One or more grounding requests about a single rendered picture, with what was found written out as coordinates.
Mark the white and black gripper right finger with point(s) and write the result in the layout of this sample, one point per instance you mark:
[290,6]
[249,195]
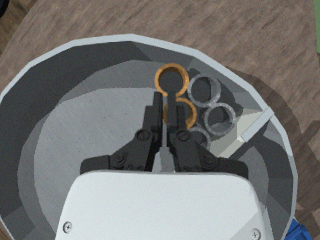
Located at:
[191,156]

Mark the grey metal ring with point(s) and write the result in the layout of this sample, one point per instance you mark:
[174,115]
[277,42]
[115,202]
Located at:
[206,141]
[215,89]
[226,125]

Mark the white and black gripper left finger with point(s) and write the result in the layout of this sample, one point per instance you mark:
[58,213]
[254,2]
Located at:
[134,155]

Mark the bronze bushing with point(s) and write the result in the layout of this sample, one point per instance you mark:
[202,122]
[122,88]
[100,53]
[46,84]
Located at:
[175,68]
[192,116]

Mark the blue crate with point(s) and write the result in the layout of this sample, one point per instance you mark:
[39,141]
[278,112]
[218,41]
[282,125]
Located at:
[295,229]

